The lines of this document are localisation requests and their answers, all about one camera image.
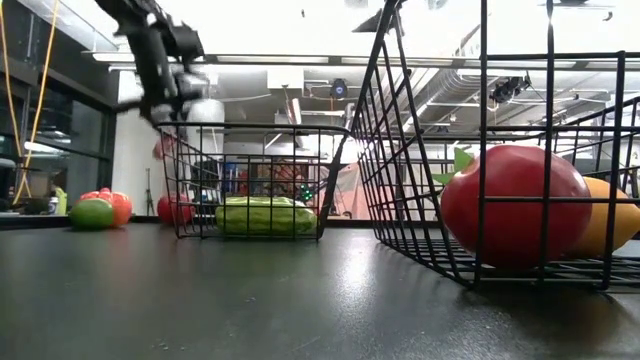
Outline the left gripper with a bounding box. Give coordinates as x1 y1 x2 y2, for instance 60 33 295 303
127 14 210 124

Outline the small orange pumpkin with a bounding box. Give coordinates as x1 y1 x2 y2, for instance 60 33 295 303
78 186 134 230

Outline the red apple with green leaf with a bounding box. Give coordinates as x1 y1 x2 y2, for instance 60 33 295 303
431 143 594 271
156 193 197 226

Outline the green lime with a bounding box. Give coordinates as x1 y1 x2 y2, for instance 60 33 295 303
68 197 115 232

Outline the green elongated vegetable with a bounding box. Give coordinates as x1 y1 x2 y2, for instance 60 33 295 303
214 195 320 237

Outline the yellow lemon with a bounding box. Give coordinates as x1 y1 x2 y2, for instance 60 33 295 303
569 175 640 260

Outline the black tripod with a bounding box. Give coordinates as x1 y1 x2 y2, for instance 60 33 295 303
143 167 156 217

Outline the person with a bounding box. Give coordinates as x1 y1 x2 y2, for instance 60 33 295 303
47 182 69 217

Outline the black ceiling fixture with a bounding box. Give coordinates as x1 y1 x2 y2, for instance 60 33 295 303
489 74 532 104

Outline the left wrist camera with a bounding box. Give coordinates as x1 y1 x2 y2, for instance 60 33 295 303
174 71 210 101

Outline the black wire basket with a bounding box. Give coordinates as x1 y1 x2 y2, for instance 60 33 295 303
157 121 351 242
348 0 640 292

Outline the yellow hanging cable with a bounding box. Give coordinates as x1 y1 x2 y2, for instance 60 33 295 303
0 0 61 206

